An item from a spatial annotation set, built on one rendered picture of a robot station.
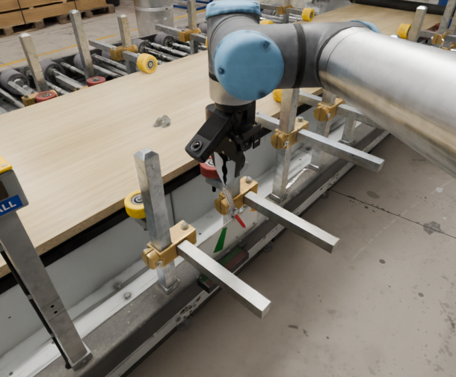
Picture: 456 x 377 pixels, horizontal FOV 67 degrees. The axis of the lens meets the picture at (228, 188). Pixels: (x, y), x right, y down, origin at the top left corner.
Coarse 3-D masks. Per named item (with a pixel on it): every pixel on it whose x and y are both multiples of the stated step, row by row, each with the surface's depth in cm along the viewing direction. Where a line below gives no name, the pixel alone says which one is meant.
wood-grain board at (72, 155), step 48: (96, 96) 141; (144, 96) 141; (192, 96) 141; (0, 144) 111; (48, 144) 111; (96, 144) 111; (144, 144) 111; (48, 192) 92; (96, 192) 92; (48, 240) 78
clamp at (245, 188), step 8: (240, 184) 100; (248, 184) 100; (256, 184) 100; (240, 192) 97; (256, 192) 102; (216, 200) 95; (224, 200) 94; (240, 200) 97; (216, 208) 97; (224, 208) 94
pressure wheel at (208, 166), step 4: (208, 160) 103; (200, 164) 101; (204, 164) 101; (208, 164) 102; (212, 164) 102; (200, 168) 102; (204, 168) 100; (208, 168) 100; (212, 168) 100; (200, 172) 103; (204, 172) 101; (208, 172) 100; (212, 172) 100; (216, 172) 100; (204, 176) 102; (208, 176) 101; (212, 176) 101; (216, 176) 101; (212, 188) 108
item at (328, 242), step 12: (216, 180) 103; (252, 192) 98; (252, 204) 96; (264, 204) 94; (276, 216) 92; (288, 216) 90; (288, 228) 91; (300, 228) 88; (312, 228) 87; (312, 240) 86; (324, 240) 84; (336, 240) 84
